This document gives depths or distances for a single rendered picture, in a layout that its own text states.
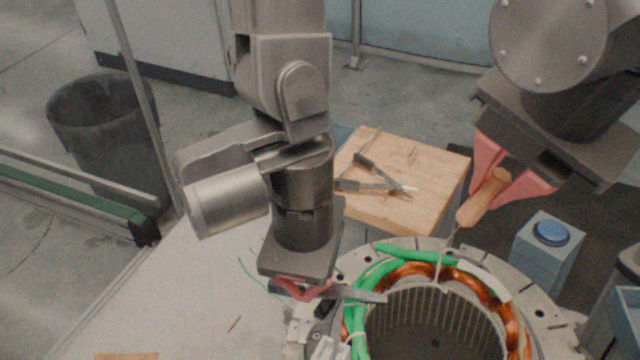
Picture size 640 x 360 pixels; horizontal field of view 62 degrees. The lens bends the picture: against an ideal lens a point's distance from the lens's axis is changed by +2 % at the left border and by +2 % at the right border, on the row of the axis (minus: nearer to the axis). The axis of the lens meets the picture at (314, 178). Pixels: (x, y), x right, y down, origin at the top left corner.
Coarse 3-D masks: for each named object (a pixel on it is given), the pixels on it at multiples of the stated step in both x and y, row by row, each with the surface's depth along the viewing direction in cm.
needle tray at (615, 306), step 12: (624, 288) 65; (636, 288) 65; (612, 300) 66; (624, 300) 67; (636, 300) 67; (612, 312) 66; (624, 312) 63; (636, 312) 67; (612, 324) 66; (624, 324) 63; (636, 324) 66; (624, 336) 63; (636, 336) 61; (624, 348) 63; (636, 348) 60
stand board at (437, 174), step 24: (360, 144) 89; (384, 144) 88; (408, 144) 88; (336, 168) 84; (360, 168) 84; (384, 168) 84; (408, 168) 84; (432, 168) 83; (456, 168) 83; (336, 192) 80; (360, 192) 80; (408, 192) 80; (432, 192) 79; (360, 216) 78; (384, 216) 76; (408, 216) 76; (432, 216) 76
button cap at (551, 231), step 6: (540, 222) 77; (546, 222) 76; (552, 222) 76; (558, 222) 77; (540, 228) 76; (546, 228) 76; (552, 228) 76; (558, 228) 76; (564, 228) 76; (540, 234) 75; (546, 234) 75; (552, 234) 75; (558, 234) 75; (564, 234) 75; (546, 240) 75; (552, 240) 74; (558, 240) 74; (564, 240) 75
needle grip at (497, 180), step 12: (492, 168) 40; (492, 180) 39; (504, 180) 39; (480, 192) 40; (492, 192) 40; (468, 204) 42; (480, 204) 41; (456, 216) 43; (468, 216) 42; (480, 216) 42
